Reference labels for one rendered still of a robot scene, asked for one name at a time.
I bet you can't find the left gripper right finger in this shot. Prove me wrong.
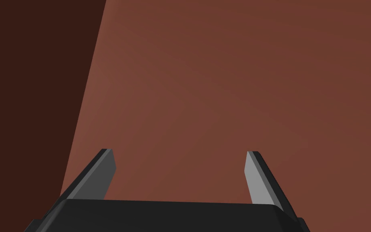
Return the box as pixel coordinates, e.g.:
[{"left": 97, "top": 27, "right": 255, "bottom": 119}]
[{"left": 244, "top": 150, "right": 297, "bottom": 217}]

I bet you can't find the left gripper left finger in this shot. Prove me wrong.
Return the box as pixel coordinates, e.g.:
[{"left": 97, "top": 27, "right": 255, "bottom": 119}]
[{"left": 59, "top": 148, "right": 117, "bottom": 200}]

